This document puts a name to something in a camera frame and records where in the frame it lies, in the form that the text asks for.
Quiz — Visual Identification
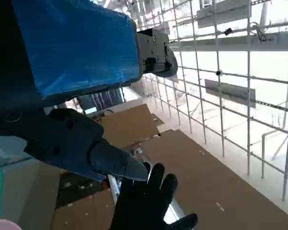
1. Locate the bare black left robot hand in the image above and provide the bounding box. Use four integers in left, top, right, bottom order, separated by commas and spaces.
0, 0, 178, 182

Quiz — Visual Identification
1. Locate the computer monitor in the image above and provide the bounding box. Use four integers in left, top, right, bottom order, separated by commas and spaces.
78, 88, 124, 115

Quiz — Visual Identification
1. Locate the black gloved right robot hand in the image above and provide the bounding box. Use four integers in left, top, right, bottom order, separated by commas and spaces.
110, 162, 199, 230

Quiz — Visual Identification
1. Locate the large brown cardboard box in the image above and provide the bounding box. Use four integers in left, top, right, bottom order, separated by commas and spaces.
139, 129, 288, 230

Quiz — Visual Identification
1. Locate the grey panel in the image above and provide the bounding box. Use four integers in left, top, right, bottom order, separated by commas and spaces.
204, 79, 256, 108
196, 0, 252, 28

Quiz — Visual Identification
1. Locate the white wire grid panel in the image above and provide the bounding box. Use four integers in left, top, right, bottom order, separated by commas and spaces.
132, 0, 288, 202

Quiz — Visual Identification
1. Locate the pink bowl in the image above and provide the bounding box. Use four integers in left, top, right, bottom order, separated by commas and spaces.
0, 218, 22, 230

